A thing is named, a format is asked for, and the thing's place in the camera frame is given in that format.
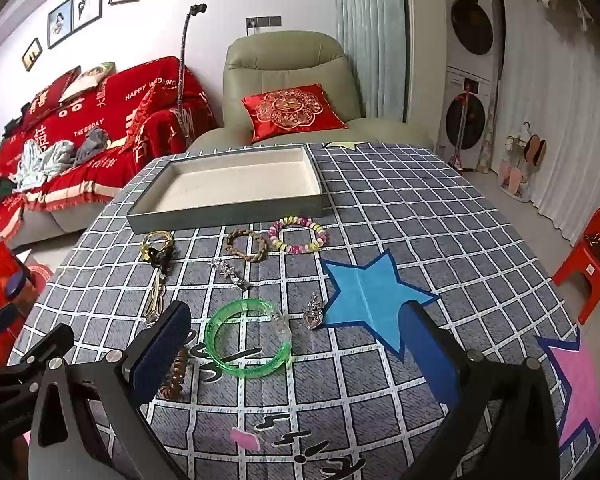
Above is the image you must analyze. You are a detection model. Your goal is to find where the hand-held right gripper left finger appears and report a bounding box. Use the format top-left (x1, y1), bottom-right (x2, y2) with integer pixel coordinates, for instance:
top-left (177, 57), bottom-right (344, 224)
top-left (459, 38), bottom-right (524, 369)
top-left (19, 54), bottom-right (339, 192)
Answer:
top-left (22, 301), bottom-right (193, 480)

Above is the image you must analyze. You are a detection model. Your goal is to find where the slipper rack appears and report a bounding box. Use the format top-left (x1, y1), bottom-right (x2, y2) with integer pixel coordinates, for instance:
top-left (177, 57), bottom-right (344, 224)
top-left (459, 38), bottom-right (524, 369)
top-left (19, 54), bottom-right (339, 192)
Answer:
top-left (497, 121), bottom-right (549, 204)

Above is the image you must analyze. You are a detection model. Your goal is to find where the green leather armchair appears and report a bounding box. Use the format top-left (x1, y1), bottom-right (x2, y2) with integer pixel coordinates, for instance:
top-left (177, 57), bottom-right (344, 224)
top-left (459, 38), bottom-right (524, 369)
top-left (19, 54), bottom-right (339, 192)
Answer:
top-left (186, 30), bottom-right (437, 153)

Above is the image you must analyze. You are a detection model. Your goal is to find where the red plastic stool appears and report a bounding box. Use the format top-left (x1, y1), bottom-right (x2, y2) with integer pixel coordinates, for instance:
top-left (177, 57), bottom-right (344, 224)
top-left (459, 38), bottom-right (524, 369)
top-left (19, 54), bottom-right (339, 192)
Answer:
top-left (551, 204), bottom-right (600, 326)

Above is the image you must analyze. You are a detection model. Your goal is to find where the red sofa pillow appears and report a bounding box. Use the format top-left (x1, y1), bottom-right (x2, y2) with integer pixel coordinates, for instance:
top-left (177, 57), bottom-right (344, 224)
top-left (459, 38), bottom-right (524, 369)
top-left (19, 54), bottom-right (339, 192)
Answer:
top-left (20, 66), bottom-right (81, 132)

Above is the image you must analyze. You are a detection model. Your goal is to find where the small black picture frame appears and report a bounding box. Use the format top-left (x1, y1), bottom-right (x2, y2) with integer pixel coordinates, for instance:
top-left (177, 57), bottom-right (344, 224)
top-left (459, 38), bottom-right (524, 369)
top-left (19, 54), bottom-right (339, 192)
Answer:
top-left (22, 37), bottom-right (44, 72)

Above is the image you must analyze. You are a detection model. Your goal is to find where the light blue clothing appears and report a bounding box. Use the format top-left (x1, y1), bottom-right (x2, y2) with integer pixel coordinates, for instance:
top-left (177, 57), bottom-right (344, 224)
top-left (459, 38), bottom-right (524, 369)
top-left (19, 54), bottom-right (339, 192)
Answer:
top-left (14, 139), bottom-right (77, 192)

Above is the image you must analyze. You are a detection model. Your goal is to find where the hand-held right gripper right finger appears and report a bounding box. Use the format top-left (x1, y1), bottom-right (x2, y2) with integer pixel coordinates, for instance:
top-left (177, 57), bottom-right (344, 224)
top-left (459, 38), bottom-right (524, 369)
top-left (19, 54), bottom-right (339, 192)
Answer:
top-left (401, 301), bottom-right (563, 480)

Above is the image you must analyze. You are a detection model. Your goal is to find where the white tumble dryer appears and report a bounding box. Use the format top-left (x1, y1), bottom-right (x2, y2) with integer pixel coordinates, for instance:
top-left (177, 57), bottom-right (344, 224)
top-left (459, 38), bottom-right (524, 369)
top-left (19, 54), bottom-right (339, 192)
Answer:
top-left (446, 0), bottom-right (497, 69)

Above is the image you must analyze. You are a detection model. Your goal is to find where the green translucent bangle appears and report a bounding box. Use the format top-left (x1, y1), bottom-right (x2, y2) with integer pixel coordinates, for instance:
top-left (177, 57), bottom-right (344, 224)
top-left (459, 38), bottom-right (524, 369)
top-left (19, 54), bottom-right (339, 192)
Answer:
top-left (203, 298), bottom-right (294, 372)

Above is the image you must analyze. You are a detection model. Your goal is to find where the black hair clip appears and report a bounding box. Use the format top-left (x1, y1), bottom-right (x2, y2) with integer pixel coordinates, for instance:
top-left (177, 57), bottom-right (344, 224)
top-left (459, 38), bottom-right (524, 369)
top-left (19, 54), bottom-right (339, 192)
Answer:
top-left (149, 247), bottom-right (171, 275)

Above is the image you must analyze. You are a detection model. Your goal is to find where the couple photo picture frame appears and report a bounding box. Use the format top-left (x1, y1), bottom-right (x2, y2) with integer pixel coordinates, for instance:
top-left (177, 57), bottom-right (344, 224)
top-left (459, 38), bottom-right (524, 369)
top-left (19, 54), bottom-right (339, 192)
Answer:
top-left (71, 0), bottom-right (105, 31)

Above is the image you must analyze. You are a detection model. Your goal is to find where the grey green curtain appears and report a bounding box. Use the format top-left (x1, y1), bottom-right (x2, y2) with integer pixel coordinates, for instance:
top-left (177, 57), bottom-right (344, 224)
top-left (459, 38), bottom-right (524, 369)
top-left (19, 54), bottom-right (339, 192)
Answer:
top-left (334, 0), bottom-right (412, 124)

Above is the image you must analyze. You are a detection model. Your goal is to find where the silver chain bracelet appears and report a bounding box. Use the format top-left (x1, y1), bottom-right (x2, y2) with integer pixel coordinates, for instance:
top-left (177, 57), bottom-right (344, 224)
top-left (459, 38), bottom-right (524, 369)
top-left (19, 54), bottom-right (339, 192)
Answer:
top-left (208, 258), bottom-right (251, 291)

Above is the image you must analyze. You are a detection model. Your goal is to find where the grey jewelry tray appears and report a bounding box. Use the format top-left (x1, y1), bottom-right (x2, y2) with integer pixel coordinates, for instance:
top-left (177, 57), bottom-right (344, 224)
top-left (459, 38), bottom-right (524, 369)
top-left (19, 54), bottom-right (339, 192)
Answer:
top-left (127, 145), bottom-right (332, 235)

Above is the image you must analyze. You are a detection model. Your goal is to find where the brown beaded bracelet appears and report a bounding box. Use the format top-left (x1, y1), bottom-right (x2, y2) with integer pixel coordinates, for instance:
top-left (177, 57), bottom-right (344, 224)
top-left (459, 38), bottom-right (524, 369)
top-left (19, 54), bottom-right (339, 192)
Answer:
top-left (226, 228), bottom-right (271, 263)

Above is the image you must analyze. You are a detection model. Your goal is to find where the white sheer curtain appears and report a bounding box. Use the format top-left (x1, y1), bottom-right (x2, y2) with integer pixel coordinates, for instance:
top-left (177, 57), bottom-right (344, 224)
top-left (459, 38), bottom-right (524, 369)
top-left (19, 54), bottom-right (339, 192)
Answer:
top-left (496, 0), bottom-right (600, 253)

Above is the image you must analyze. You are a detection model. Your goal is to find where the brown spiral hair tie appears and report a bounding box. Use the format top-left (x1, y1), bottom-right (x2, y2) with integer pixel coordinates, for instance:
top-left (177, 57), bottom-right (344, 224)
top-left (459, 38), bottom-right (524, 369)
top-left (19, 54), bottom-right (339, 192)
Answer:
top-left (159, 346), bottom-right (191, 402)

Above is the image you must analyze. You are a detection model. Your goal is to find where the gold hair pin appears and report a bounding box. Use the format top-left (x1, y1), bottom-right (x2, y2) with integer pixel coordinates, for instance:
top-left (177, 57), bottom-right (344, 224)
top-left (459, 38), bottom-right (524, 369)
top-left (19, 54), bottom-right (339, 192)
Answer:
top-left (146, 272), bottom-right (170, 322)

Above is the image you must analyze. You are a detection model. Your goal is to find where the grey clothing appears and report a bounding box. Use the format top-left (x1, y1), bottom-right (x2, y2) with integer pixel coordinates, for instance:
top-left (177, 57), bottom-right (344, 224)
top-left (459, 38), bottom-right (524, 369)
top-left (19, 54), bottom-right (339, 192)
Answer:
top-left (72, 127), bottom-right (112, 164)

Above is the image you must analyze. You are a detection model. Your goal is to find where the red gift box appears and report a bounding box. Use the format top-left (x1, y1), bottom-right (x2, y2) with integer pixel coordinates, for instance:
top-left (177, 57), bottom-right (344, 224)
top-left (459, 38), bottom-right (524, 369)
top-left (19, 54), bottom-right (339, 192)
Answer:
top-left (0, 241), bottom-right (34, 312)

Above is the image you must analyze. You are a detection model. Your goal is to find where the red embroidered cushion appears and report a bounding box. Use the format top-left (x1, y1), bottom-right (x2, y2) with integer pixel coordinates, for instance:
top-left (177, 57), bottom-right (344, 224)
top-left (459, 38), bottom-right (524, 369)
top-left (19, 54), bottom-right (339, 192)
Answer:
top-left (241, 85), bottom-right (348, 143)

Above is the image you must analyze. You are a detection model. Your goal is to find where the black phone stand pole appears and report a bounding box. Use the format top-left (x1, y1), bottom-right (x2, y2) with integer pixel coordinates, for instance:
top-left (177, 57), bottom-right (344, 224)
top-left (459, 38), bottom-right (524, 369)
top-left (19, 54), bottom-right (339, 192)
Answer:
top-left (176, 3), bottom-right (209, 153)

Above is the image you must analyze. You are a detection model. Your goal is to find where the photo print pillow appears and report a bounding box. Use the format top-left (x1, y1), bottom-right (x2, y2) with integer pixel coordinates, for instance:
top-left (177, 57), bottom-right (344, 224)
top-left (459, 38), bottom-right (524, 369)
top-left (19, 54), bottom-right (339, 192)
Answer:
top-left (58, 62), bottom-right (116, 104)

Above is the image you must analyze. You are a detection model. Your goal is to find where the white washing machine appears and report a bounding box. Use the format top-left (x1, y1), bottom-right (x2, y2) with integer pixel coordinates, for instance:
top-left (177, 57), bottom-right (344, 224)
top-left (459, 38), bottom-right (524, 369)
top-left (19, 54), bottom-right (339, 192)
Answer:
top-left (436, 66), bottom-right (497, 172)

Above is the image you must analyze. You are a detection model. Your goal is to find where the red sofa blanket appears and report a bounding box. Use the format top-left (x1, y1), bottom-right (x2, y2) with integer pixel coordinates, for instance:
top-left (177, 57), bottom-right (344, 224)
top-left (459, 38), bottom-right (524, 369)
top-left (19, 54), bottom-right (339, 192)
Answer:
top-left (0, 56), bottom-right (219, 213)

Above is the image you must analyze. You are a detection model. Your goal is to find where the pink yellow beaded bracelet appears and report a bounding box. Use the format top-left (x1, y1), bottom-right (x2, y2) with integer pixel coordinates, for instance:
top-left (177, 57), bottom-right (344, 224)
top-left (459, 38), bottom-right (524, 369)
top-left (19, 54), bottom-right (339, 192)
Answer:
top-left (267, 216), bottom-right (329, 255)

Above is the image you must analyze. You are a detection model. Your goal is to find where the silver heart hair clip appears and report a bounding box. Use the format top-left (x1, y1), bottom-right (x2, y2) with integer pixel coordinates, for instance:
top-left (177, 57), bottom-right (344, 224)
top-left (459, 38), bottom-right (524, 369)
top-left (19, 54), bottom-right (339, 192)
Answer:
top-left (303, 291), bottom-right (327, 331)

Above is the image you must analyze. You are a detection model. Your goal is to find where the yellow hair tie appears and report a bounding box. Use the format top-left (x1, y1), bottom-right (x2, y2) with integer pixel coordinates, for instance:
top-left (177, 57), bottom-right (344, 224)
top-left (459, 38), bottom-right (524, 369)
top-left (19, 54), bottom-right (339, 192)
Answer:
top-left (140, 230), bottom-right (176, 261)

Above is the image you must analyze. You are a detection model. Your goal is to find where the portrait picture frame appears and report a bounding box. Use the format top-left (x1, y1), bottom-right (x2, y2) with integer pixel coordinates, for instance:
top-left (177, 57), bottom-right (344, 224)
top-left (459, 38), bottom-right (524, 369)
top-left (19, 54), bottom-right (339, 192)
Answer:
top-left (47, 0), bottom-right (74, 50)

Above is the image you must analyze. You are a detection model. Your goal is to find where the grey checked tablecloth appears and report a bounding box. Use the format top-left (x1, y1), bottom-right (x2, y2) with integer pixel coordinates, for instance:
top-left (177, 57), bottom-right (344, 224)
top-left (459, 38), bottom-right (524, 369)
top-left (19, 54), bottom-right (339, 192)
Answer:
top-left (7, 141), bottom-right (600, 480)

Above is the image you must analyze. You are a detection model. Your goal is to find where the grey sofa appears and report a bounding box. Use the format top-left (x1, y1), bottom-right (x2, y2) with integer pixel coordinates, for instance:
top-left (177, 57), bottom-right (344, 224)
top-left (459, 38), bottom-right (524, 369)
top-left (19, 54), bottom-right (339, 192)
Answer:
top-left (7, 187), bottom-right (133, 248)

